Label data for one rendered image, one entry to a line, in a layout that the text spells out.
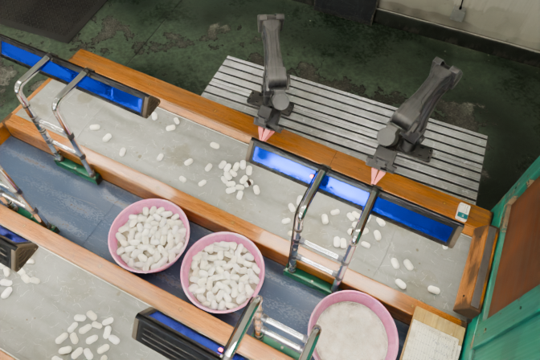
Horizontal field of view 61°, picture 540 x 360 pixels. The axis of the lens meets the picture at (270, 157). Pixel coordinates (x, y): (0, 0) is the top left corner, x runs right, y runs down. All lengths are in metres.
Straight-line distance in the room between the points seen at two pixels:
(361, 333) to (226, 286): 0.44
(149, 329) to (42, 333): 0.54
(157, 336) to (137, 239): 0.56
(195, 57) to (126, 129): 1.41
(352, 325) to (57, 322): 0.89
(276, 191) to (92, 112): 0.82
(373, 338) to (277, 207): 0.52
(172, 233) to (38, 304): 0.45
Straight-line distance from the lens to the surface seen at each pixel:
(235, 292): 1.50
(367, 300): 1.52
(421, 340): 1.49
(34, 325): 1.62
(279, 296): 1.56
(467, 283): 1.54
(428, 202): 1.70
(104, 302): 1.57
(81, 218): 1.79
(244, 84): 2.06
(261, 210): 1.61
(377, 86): 3.08
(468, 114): 3.11
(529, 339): 1.17
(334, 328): 1.49
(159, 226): 1.63
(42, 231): 1.71
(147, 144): 1.82
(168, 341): 1.11
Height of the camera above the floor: 2.16
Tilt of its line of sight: 56 degrees down
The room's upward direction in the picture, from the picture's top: 2 degrees clockwise
